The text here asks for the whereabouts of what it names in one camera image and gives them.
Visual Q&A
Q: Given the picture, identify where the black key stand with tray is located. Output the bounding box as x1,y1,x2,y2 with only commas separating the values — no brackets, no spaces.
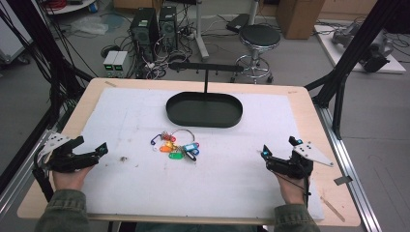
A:
165,61,245,130

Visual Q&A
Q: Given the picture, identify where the white platform board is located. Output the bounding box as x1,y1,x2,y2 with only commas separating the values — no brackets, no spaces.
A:
313,23,407,75

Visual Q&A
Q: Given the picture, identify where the person's left hand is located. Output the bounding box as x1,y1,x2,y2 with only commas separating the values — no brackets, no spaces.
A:
52,164,95,191

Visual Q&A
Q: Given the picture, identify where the person's right hand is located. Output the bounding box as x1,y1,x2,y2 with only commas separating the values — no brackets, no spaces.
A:
272,169,311,206

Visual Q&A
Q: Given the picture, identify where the brown cardboard box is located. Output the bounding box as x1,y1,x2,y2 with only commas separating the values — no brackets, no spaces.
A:
276,0,327,41

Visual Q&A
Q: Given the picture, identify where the round white table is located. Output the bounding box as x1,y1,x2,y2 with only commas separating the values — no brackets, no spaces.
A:
44,0,99,16

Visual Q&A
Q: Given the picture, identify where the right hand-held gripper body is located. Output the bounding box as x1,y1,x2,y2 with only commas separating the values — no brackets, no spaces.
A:
266,140,335,180

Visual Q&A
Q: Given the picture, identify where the small black computer tower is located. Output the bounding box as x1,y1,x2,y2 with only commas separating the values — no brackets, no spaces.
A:
158,5,179,50

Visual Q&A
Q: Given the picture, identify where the clear plastic bag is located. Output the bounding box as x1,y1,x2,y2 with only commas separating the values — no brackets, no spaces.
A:
68,14,109,36

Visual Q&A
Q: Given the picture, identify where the white foam mat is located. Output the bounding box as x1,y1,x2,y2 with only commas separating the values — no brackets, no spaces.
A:
79,87,326,222

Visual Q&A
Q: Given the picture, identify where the aluminium rail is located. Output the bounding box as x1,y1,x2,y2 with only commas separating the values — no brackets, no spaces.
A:
313,103,384,232
0,128,56,217

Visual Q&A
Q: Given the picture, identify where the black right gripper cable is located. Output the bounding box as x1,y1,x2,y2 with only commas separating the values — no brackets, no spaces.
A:
273,167,312,209

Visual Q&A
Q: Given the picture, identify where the grey tape piece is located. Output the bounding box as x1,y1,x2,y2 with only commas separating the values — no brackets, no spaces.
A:
333,175,354,187

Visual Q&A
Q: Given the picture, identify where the flat black device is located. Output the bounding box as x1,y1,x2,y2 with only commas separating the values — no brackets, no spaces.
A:
224,13,251,34

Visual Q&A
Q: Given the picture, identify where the white bench power supply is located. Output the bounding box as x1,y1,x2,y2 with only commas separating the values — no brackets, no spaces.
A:
102,49,119,78
112,50,130,78

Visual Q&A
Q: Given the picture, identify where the wooden stick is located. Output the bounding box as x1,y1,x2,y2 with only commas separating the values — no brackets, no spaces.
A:
319,195,346,223

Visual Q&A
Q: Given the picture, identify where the large black computer tower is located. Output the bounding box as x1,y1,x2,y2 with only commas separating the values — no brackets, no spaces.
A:
130,7,161,63

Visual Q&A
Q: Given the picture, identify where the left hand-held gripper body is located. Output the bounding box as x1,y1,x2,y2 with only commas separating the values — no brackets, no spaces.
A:
32,131,101,174

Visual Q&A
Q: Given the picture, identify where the key ring with coloured tags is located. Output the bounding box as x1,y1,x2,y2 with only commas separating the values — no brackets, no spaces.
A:
150,128,201,163

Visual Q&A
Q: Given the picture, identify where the white desk leg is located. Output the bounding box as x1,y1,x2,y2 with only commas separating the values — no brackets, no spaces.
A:
191,0,211,62

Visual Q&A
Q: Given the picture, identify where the black frame strut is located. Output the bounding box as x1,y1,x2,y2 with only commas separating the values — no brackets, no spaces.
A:
304,0,410,141
0,0,95,121

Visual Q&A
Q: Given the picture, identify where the black round stool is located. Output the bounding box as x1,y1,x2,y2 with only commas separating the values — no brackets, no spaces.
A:
229,24,282,85

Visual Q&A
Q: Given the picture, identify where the tangle of floor cables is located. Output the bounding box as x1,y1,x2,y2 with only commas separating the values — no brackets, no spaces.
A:
100,6,207,80

